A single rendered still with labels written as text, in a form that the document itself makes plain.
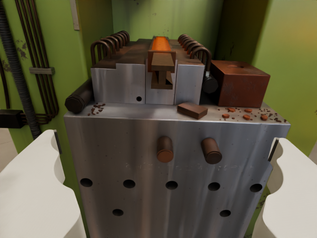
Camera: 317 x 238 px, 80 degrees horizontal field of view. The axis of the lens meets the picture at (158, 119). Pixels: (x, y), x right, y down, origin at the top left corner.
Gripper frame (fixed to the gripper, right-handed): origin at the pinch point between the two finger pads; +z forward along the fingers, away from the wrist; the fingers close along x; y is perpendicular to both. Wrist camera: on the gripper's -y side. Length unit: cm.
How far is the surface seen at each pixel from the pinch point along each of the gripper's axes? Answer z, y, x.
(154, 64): 12.6, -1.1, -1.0
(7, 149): 121, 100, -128
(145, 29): 71, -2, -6
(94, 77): 22.7, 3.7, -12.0
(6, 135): 142, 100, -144
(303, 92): 37, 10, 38
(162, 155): 12.7, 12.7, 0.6
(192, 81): 22.7, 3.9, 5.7
